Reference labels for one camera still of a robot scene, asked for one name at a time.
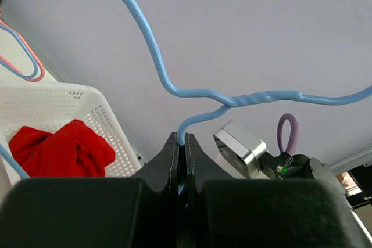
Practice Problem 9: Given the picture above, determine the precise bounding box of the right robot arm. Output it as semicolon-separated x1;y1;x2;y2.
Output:
259;152;352;210

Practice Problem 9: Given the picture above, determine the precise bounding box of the white plastic basket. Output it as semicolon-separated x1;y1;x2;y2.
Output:
1;81;142;177

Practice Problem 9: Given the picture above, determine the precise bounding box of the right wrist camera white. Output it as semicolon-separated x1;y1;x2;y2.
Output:
213;120;267;179

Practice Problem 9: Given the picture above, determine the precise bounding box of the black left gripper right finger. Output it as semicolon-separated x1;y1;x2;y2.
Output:
185;134;369;247

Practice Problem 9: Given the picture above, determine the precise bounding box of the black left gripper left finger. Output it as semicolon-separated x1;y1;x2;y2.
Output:
1;133;179;247

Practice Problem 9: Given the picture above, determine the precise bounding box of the pink wire hanger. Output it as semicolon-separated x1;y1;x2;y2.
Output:
1;20;45;83

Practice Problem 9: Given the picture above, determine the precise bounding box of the red t shirt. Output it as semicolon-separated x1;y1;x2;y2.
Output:
9;120;116;177

